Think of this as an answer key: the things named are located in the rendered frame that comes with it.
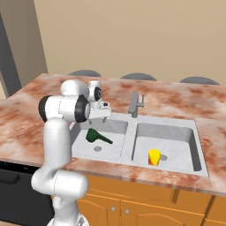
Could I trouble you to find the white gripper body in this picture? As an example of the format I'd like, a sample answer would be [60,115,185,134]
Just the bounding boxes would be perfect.
[87,106,113,121]

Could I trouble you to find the dark green measuring cup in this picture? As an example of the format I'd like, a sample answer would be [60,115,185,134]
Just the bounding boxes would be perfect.
[86,127,114,146]

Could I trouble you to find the grey double basin sink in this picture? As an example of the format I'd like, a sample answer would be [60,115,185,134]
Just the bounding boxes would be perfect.
[68,111,210,177]

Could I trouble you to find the grey sink tap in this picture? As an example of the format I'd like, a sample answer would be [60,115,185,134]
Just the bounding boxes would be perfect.
[128,91,146,119]

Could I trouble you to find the yellow and orange cup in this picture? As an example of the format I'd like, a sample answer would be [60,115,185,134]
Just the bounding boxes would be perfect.
[147,148,162,167]

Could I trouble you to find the orange panel under sink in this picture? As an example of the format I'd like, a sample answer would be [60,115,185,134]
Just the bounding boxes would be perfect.
[84,175,214,207]

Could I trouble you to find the grey round stool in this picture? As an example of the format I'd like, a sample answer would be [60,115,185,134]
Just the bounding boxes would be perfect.
[67,69,102,79]
[120,72,158,82]
[179,76,222,87]

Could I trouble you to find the orange cupboard door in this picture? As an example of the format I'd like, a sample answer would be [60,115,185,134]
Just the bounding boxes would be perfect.
[120,200,207,226]
[76,198,122,226]

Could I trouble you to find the black dishwasher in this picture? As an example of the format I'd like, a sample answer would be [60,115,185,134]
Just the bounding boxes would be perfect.
[0,160,56,226]

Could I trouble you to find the orange cupboard run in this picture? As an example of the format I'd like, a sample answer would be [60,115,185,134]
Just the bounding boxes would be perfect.
[202,195,226,226]

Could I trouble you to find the black dishwasher handle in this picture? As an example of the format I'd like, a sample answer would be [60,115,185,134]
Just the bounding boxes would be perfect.
[0,171,21,186]

